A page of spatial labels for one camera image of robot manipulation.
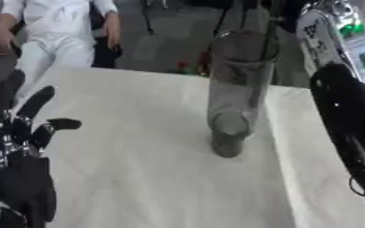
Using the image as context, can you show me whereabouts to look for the person's right hand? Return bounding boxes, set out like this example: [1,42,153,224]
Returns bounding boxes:
[0,35,18,57]

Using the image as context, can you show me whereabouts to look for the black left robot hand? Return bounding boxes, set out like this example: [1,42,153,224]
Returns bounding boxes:
[0,69,83,228]

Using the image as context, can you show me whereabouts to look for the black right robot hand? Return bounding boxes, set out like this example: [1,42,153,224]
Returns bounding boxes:
[308,62,365,228]

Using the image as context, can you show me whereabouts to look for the clear glass cylinder vase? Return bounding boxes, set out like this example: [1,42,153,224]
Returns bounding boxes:
[206,28,282,159]

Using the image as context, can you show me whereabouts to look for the person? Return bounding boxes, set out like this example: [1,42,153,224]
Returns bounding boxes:
[0,0,124,100]

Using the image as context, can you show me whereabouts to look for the thin black stand leg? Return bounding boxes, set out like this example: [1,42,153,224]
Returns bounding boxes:
[139,0,170,36]

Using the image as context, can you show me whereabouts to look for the red and green flower bunch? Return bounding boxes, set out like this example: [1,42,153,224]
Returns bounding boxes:
[168,49,214,78]

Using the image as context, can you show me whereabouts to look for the person's left hand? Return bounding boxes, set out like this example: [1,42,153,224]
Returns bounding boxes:
[102,28,124,50]

